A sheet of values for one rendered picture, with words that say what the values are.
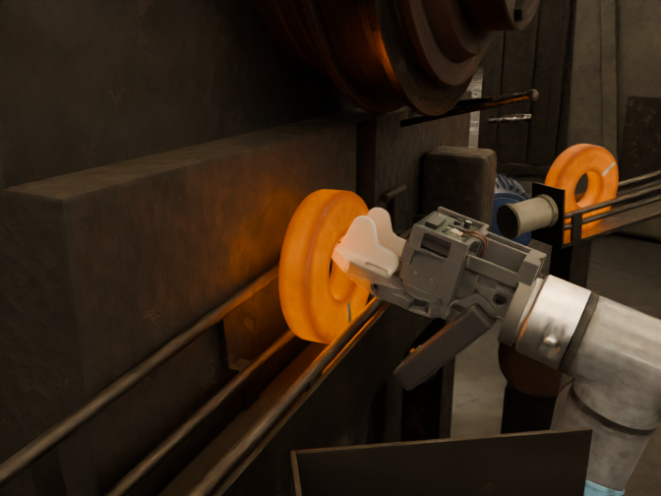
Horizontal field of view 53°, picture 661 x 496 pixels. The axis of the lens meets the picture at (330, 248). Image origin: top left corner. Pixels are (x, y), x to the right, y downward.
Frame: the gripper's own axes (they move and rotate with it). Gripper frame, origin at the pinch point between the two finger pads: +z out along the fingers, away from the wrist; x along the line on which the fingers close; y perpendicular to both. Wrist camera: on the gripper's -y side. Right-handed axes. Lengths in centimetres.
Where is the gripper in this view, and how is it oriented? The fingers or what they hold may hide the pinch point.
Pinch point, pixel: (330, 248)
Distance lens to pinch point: 68.0
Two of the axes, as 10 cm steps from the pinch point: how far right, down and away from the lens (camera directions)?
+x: -4.6, 2.8, -8.4
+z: -8.6, -3.8, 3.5
